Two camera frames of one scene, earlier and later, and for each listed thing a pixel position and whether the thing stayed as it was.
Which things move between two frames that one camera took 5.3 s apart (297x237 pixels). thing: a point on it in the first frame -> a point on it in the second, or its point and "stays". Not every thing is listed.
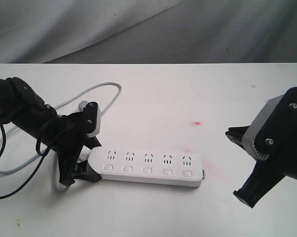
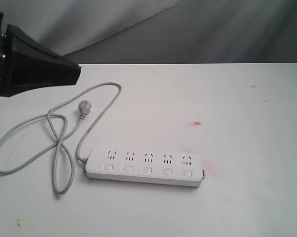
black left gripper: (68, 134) -> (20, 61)
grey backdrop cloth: (94, 31) stays
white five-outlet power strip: (160, 167) stays
